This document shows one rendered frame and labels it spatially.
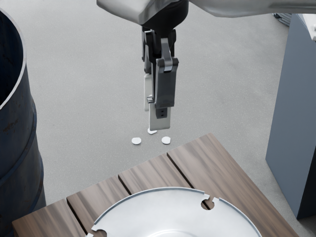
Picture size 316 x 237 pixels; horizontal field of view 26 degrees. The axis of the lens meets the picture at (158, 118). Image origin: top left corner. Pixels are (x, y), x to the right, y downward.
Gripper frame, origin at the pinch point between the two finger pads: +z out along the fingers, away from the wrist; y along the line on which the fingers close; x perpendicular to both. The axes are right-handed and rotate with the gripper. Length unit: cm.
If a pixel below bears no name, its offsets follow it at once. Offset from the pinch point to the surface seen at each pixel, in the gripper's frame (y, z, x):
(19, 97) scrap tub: 14.8, 9.9, 20.1
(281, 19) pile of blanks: 76, 53, -52
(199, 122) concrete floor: 43, 54, -20
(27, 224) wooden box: -3.6, 19.9, 21.3
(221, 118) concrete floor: 43, 54, -25
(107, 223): -6.0, 19.5, 8.9
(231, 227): -10.5, 19.3, -9.9
